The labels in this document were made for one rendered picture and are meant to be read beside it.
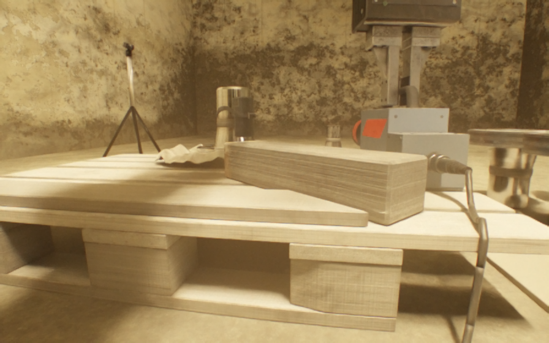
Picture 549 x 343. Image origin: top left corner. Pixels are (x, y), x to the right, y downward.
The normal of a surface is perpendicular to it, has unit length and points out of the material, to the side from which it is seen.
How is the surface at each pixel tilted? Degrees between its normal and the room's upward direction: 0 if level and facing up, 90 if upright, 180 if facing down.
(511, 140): 90
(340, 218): 90
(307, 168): 90
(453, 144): 90
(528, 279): 0
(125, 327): 0
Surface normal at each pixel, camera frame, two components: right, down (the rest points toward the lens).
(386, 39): 0.00, 0.17
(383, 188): -0.79, 0.11
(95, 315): 0.00, -0.99
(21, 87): 0.99, 0.02
